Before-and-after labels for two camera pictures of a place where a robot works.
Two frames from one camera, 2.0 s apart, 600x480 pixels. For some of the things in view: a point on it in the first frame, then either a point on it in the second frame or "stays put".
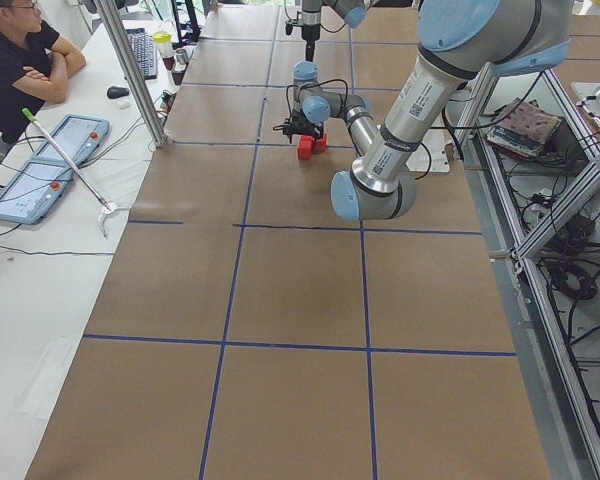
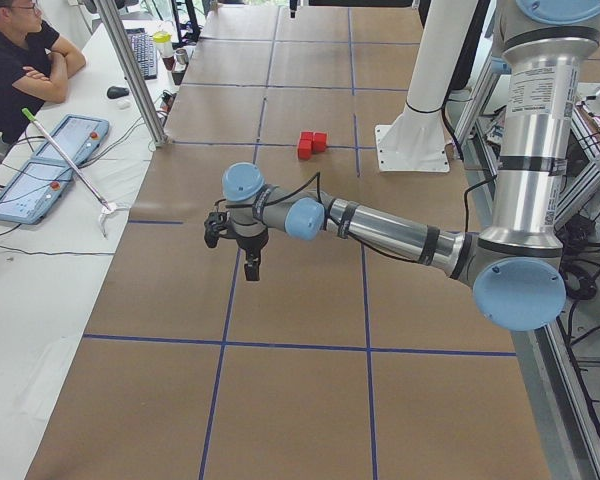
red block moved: x=321 y=144 stays put
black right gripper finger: x=310 y=46 -> x=293 y=8
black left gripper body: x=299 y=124 -> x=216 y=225
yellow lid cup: x=164 y=44 stays put
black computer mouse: x=115 y=92 stays put
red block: x=304 y=147 stays put
